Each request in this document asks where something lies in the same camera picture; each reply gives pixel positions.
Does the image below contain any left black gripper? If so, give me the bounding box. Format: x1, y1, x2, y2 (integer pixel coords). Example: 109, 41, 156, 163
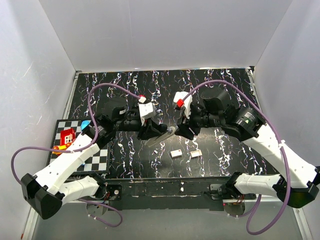
114, 115, 162, 141

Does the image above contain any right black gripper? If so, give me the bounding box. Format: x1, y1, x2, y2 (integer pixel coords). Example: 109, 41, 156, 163
173, 102, 223, 141

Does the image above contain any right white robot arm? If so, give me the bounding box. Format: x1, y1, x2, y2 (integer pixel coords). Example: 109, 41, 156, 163
173, 88, 320, 209

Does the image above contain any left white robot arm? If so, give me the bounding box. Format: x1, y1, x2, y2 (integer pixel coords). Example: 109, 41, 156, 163
21, 97, 168, 220

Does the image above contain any white staple box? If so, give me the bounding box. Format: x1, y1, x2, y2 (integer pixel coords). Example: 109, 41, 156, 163
170, 149, 183, 159

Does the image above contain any open staple box tray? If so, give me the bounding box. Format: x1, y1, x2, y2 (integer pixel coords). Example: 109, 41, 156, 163
190, 150, 202, 159

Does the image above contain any black white checkerboard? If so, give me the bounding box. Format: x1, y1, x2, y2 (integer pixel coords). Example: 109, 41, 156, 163
51, 119, 110, 176

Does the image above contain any blue toy block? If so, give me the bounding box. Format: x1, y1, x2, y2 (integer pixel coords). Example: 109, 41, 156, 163
80, 120, 92, 166

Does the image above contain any red toy house block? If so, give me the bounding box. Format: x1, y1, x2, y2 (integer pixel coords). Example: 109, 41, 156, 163
60, 128, 76, 146

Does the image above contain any orange toy car base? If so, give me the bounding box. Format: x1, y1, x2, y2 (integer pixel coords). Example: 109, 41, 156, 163
52, 142, 72, 155

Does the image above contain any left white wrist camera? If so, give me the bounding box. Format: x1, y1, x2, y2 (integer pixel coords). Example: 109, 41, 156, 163
138, 95, 156, 126

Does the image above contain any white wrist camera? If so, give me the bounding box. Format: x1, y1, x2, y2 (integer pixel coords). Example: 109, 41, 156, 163
138, 95, 156, 126
173, 91, 192, 119

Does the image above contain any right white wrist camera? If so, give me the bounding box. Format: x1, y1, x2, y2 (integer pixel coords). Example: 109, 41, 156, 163
173, 91, 192, 119

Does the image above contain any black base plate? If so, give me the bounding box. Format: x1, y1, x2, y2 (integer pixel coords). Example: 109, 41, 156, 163
106, 177, 229, 211

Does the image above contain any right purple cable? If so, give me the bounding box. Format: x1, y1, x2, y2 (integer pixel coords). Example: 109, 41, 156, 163
182, 79, 292, 236

